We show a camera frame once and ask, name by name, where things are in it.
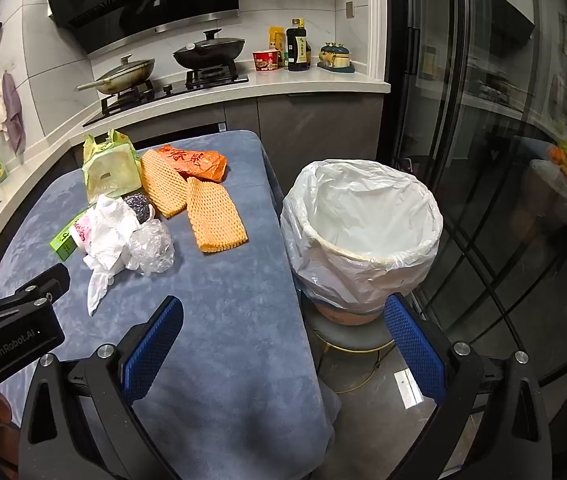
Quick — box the black gas stove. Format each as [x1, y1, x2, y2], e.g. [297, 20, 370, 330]
[82, 67, 250, 128]

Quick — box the steel wool scrubber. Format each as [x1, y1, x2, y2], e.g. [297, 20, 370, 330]
[122, 192, 155, 223]

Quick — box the grey lower kitchen cabinet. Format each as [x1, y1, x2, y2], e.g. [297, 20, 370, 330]
[258, 92, 385, 183]

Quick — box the black pan with lid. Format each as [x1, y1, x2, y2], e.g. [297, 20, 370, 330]
[172, 28, 246, 70]

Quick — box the clear plastic bag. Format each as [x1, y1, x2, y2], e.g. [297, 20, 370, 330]
[126, 218, 176, 275]

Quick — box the orange plastic bag red print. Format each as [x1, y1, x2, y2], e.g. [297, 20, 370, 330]
[158, 144, 228, 184]

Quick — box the ceramic condiment jar set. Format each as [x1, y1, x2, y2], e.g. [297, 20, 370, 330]
[317, 40, 355, 72]

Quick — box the trash bin with white liner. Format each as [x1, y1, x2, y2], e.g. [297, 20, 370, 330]
[280, 159, 444, 329]

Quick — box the white plastic bag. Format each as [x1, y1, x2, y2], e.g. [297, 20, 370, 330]
[82, 194, 140, 317]

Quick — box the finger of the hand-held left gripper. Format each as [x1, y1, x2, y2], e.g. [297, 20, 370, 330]
[0, 262, 72, 312]

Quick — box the yellow food packet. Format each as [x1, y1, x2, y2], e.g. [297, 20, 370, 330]
[270, 27, 289, 69]

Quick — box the dark soy sauce bottle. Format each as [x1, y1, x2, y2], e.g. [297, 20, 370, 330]
[286, 18, 311, 72]

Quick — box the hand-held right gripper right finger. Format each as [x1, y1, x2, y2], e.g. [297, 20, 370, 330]
[383, 292, 554, 480]

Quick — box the black range hood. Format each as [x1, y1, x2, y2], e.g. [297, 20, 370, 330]
[46, 0, 241, 56]

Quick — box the orange foam fruit net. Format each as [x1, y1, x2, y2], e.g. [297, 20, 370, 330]
[141, 149, 189, 219]
[186, 176, 248, 254]

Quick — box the red instant noodle cup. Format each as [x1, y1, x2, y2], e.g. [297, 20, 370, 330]
[252, 49, 280, 72]

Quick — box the small green carton box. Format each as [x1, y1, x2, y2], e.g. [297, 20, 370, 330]
[50, 225, 80, 262]

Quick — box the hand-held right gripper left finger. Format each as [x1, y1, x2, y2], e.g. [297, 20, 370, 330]
[18, 295, 184, 480]

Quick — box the steel wok with glass lid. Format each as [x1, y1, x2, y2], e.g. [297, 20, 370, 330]
[77, 55, 157, 96]

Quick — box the black framed glass door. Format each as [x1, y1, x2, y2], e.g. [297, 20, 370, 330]
[388, 0, 567, 388]

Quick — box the blue grey table blanket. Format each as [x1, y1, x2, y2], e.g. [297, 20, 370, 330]
[0, 130, 340, 480]

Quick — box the purple hanging towel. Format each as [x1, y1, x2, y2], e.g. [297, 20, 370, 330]
[1, 72, 27, 156]

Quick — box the green yellow plastic bag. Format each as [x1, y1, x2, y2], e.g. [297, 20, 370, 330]
[82, 129, 143, 198]

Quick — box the grey stool with gold frame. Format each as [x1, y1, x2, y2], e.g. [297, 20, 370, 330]
[299, 291, 414, 397]

